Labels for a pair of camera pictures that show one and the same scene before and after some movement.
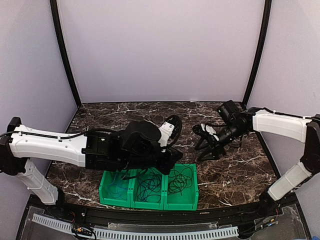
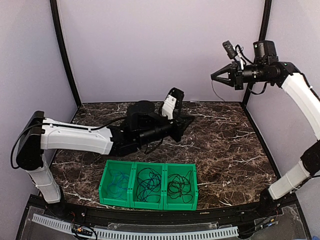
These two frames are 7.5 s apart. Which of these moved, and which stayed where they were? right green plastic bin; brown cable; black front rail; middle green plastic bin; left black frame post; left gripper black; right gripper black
Moved: right gripper black; brown cable; left gripper black
Stayed: left black frame post; middle green plastic bin; black front rail; right green plastic bin
